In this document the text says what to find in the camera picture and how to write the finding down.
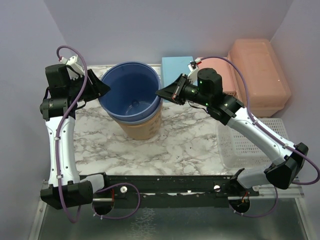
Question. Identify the white perforated plastic basket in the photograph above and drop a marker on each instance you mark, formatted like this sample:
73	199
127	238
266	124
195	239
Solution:
236	151

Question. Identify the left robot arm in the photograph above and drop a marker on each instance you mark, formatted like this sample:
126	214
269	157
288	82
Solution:
66	188

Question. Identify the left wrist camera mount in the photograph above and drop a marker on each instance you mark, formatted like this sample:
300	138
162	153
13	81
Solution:
74	67

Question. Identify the pink perforated plastic basket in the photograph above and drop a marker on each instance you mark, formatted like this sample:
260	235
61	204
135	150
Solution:
222	67

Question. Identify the large orange lidded container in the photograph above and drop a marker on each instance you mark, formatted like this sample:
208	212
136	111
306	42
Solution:
268	89

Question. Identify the orange plastic bucket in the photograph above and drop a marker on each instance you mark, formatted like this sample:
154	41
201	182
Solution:
144	130

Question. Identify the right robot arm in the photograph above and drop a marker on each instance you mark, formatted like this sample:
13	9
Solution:
285	155

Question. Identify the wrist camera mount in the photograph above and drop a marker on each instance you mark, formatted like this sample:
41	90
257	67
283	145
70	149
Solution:
194	69
74	67

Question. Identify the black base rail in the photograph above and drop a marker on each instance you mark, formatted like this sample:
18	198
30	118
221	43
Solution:
173	191

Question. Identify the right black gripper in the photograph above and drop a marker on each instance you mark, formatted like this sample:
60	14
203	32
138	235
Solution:
174	91

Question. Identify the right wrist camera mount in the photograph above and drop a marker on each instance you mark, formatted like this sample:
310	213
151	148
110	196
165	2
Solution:
194	69

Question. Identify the blue plastic bucket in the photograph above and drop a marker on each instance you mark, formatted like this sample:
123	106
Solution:
132	96

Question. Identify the light blue perforated basket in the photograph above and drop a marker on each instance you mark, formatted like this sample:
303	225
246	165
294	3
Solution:
173	67

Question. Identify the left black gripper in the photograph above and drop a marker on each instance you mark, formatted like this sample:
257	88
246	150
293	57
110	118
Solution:
97	87

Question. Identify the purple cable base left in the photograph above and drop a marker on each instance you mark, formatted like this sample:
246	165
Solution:
123	203

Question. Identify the grey-blue plastic bucket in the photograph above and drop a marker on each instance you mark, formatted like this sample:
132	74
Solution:
147	117

